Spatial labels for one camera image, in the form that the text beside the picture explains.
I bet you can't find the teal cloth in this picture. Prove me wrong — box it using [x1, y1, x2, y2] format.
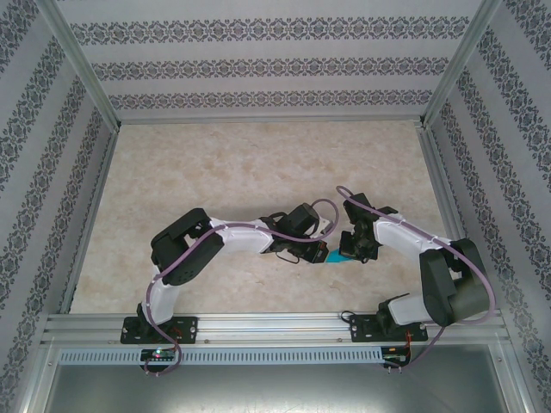
[325, 251, 358, 266]

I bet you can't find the grey metal shelf plate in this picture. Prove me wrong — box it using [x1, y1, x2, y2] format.
[42, 363, 516, 413]

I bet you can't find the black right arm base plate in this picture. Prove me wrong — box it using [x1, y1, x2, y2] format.
[348, 313, 430, 344]

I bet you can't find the aluminium mounting rail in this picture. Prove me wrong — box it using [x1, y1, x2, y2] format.
[40, 311, 511, 346]

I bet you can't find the aluminium table side rail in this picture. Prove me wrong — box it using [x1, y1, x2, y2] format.
[413, 122, 492, 311]
[58, 126, 124, 315]

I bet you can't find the slotted grey cable duct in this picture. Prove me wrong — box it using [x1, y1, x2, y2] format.
[58, 347, 385, 365]

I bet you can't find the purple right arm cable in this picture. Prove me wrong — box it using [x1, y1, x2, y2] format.
[334, 184, 497, 372]

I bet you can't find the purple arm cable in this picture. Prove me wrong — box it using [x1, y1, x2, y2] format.
[334, 184, 497, 372]
[144, 198, 341, 376]

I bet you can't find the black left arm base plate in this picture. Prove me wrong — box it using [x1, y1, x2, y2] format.
[120, 316, 199, 345]

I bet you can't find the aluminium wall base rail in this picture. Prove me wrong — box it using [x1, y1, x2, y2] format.
[115, 112, 425, 126]

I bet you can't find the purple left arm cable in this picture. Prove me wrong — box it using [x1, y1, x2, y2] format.
[144, 198, 341, 376]

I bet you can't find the aluminium frame post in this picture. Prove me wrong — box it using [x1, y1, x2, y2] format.
[418, 0, 504, 129]
[34, 0, 123, 133]

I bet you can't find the aluminium frame upright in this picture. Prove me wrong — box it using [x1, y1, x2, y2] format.
[490, 337, 544, 413]
[8, 337, 61, 413]

